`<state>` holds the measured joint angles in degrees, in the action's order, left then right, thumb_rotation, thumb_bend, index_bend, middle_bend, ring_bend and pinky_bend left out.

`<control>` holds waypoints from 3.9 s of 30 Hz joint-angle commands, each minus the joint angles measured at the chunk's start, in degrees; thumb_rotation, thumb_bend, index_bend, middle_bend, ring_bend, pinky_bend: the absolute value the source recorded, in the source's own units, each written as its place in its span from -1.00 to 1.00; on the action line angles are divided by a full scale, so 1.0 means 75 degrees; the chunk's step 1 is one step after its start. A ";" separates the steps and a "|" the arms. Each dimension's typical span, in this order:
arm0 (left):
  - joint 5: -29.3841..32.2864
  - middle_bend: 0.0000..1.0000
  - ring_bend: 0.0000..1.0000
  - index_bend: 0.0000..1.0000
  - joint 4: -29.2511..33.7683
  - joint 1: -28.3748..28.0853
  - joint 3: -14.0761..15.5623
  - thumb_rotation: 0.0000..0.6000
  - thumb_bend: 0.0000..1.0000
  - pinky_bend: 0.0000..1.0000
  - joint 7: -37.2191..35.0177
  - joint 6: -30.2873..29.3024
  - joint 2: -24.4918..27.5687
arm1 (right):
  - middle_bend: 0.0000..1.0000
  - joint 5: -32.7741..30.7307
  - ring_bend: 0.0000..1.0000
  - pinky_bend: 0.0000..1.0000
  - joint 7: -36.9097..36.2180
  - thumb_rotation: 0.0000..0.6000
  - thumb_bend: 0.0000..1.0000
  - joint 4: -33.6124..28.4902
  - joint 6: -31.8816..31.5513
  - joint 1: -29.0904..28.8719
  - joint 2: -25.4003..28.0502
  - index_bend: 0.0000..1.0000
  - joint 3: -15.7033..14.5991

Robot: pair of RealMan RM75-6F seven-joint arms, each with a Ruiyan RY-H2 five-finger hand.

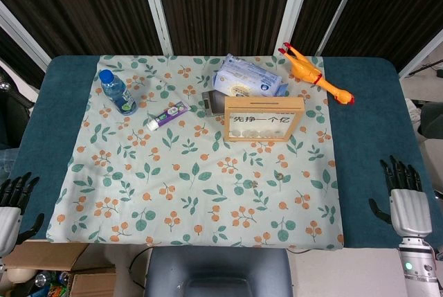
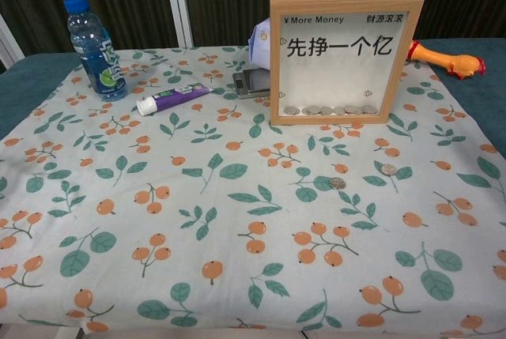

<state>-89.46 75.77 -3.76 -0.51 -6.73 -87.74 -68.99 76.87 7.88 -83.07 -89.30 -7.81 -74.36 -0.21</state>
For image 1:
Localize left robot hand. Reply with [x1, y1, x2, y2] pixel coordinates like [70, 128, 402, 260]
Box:
[0, 172, 45, 256]

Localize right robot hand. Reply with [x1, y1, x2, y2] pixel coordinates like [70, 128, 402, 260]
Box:
[368, 154, 433, 238]

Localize brown cardboard box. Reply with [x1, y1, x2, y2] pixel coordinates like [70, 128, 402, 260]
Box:
[70, 267, 117, 297]
[3, 241, 90, 273]

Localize colourful snack packets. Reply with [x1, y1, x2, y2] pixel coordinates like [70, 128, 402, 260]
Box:
[33, 271, 73, 297]

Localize teal table cover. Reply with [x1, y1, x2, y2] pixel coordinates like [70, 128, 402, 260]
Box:
[17, 55, 442, 249]

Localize black chair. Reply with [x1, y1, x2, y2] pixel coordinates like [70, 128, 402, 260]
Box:
[0, 71, 36, 150]

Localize blue drink bottle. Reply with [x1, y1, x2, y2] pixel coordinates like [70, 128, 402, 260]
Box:
[98, 70, 138, 116]

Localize yellow rubber chicken toy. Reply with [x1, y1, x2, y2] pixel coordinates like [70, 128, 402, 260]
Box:
[279, 42, 356, 106]

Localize floral tablecloth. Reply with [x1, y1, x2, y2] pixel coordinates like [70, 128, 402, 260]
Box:
[44, 55, 345, 251]

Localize purple toothpaste tube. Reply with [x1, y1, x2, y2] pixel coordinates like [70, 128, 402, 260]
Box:
[146, 101, 191, 132]

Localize grey pocket digital scale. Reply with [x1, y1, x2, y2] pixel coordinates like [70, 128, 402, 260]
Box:
[201, 90, 228, 117]

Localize dark folding partition screen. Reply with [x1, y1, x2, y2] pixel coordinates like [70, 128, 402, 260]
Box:
[0, 0, 443, 80]

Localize wooden frame coin bank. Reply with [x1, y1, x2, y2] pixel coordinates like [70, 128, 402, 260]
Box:
[224, 95, 306, 143]

